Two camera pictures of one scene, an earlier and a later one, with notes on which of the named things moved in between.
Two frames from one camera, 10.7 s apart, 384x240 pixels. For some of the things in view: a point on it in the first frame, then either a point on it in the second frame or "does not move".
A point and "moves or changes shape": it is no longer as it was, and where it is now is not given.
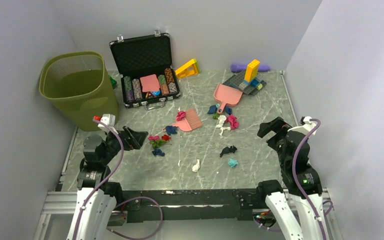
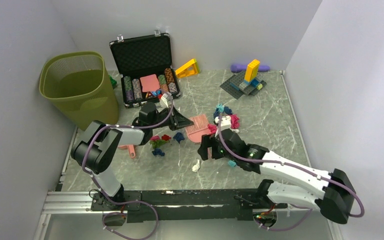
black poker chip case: (145, 63) does not move
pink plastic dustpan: (226, 96) moves or changes shape
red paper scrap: (166, 137) does not move
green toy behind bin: (113, 82) does not move
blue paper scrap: (158, 151) does not move
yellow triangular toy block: (190, 68) does not move
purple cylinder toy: (239, 68) does not move
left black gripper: (131, 139) -> (178, 121)
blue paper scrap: (212, 109) -> (220, 108)
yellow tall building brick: (251, 71) does not move
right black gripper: (278, 125) -> (209, 140)
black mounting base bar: (190, 206) does not move
